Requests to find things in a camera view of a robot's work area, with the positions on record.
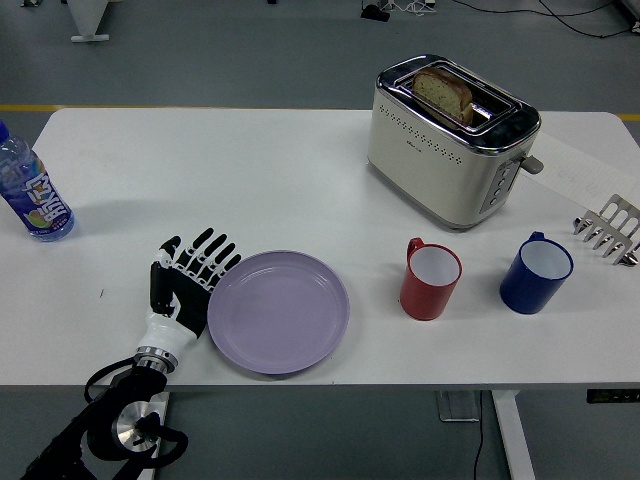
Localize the long black floor cable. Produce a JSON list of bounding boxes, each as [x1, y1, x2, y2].
[[449, 0, 640, 39]]

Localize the silver metal tongs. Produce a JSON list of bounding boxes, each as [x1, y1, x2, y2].
[[571, 193, 640, 268]]

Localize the blue drink bottle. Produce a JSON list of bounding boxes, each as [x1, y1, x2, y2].
[[0, 118, 76, 243]]

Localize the blue mug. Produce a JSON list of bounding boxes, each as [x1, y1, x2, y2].
[[499, 231, 575, 316]]

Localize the cream chrome toaster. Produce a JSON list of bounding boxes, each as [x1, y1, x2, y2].
[[366, 53, 545, 234]]

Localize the thin black cable under table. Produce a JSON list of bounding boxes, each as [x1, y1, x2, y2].
[[471, 390, 489, 480]]

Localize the black floor device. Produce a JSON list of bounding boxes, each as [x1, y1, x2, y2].
[[359, 3, 391, 23]]

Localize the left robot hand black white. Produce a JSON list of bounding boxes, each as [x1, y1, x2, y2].
[[137, 227, 243, 358]]

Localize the white stand foot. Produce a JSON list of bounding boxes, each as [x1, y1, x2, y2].
[[64, 0, 111, 44]]

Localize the brown bread slice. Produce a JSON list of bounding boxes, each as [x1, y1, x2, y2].
[[411, 67, 475, 127]]

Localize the white paper sheet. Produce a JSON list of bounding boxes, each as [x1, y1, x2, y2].
[[519, 134, 640, 212]]

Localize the black table control panel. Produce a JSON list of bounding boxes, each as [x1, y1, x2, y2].
[[586, 388, 640, 404]]

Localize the purple round plate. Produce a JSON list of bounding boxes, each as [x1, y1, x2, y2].
[[206, 249, 351, 376]]

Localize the red mug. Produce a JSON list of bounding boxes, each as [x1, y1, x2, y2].
[[398, 236, 464, 322]]

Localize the grey box under table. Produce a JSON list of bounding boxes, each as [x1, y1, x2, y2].
[[433, 390, 482, 423]]

